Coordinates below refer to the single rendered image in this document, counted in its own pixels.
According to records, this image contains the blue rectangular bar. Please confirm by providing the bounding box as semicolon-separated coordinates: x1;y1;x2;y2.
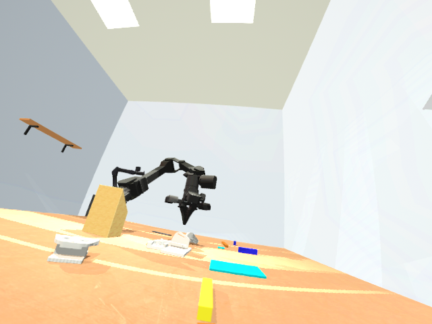
238;247;258;255

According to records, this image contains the cyan flat rectangular plate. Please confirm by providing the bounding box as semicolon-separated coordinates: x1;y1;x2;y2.
209;259;267;279

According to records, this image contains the yellow rectangular bar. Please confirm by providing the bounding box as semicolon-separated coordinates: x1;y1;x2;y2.
196;277;213;322

